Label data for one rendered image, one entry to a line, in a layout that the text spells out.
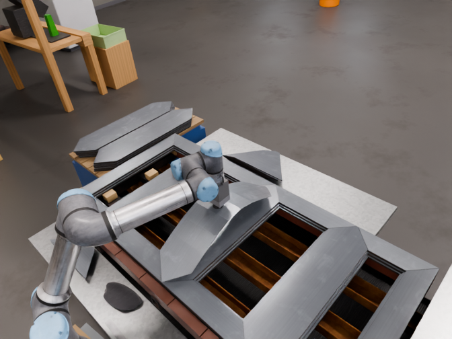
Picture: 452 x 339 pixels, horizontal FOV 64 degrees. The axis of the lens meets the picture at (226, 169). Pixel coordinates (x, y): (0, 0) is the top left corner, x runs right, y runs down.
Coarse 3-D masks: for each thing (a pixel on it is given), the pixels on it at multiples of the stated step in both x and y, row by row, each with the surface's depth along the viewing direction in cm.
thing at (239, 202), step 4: (232, 192) 158; (232, 196) 155; (236, 196) 155; (240, 196) 155; (228, 200) 151; (232, 200) 152; (236, 200) 152; (240, 200) 152; (244, 200) 153; (248, 200) 153; (236, 204) 149; (240, 204) 149; (244, 204) 150; (248, 204) 150; (240, 208) 147
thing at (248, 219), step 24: (144, 168) 205; (96, 192) 189; (240, 216) 167; (264, 216) 167; (216, 240) 157; (240, 240) 157; (216, 264) 149; (360, 264) 144; (384, 264) 143; (192, 312) 133; (360, 336) 122
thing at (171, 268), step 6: (162, 252) 144; (162, 258) 142; (168, 258) 141; (162, 264) 141; (168, 264) 140; (174, 264) 139; (162, 270) 140; (168, 270) 139; (174, 270) 138; (180, 270) 137; (186, 270) 136; (174, 276) 137; (180, 276) 136
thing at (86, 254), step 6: (54, 240) 185; (84, 252) 173; (90, 252) 173; (78, 258) 170; (84, 258) 170; (90, 258) 170; (78, 264) 167; (84, 264) 167; (78, 270) 165; (84, 270) 165; (84, 276) 162
